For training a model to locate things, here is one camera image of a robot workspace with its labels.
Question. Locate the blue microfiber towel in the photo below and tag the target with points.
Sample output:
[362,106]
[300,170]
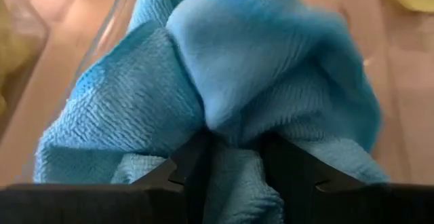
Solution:
[237,64]

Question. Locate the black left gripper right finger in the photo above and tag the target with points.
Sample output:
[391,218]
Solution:
[339,203]

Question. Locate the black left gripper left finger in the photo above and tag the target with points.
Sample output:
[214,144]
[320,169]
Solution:
[101,203]

